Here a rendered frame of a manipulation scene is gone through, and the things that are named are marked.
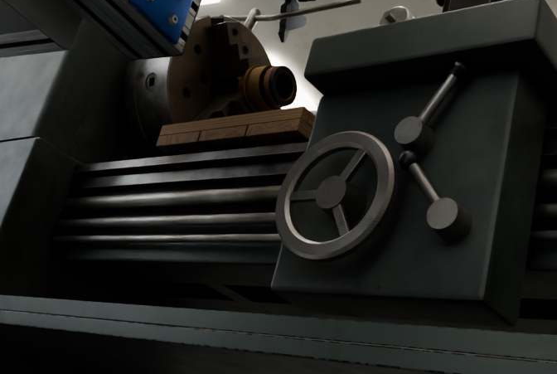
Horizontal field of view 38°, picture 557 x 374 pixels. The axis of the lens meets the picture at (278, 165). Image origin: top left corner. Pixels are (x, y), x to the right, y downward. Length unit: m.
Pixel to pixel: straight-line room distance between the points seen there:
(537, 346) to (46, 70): 1.12
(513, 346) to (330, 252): 0.23
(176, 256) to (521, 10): 0.65
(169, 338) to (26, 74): 0.82
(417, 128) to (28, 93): 0.90
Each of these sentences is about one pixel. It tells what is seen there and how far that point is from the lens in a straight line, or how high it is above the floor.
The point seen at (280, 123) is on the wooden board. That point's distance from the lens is 1.19.
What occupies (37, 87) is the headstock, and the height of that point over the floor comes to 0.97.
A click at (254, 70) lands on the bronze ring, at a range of 1.53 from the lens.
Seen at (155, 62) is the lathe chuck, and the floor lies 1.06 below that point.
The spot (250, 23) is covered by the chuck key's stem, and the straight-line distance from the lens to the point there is 1.74.
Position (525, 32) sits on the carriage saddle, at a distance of 0.88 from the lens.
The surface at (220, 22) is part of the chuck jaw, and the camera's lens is 1.62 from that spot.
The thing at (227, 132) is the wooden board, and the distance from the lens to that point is 1.25.
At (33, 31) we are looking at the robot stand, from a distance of 1.00.
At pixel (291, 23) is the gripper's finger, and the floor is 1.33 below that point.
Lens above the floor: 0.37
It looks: 22 degrees up
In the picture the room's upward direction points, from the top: 15 degrees clockwise
